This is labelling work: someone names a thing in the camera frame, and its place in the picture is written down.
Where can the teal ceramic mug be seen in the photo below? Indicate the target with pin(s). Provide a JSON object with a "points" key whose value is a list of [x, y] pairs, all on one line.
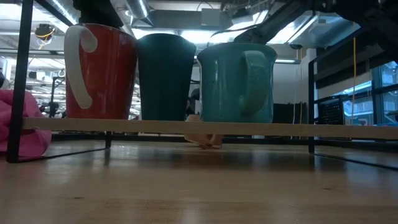
{"points": [[224, 84]]}

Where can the grey ceiling box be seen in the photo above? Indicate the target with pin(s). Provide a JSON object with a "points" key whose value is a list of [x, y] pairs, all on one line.
{"points": [[211, 17]]}

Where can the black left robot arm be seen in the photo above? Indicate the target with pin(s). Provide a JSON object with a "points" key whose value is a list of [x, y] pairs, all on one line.
{"points": [[96, 12]]}

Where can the round silver ceiling duct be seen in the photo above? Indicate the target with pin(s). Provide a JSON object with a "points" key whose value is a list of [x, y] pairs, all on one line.
{"points": [[138, 9]]}

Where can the black aluminium table frame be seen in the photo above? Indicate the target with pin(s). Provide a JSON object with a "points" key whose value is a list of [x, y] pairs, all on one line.
{"points": [[264, 140]]}

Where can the pink cloth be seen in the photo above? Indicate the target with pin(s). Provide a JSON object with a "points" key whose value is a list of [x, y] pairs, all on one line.
{"points": [[31, 143]]}

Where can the black cabinet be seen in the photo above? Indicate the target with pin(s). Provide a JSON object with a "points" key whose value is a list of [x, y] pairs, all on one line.
{"points": [[289, 113]]}

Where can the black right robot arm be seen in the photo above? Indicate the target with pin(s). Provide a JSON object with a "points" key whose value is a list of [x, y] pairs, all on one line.
{"points": [[273, 25]]}

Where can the black perforated crate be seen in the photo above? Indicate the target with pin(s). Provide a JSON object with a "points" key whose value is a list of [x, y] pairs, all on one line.
{"points": [[331, 112]]}

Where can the rectangular silver ceiling duct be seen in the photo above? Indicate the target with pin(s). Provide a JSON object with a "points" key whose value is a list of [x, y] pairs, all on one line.
{"points": [[311, 31]]}

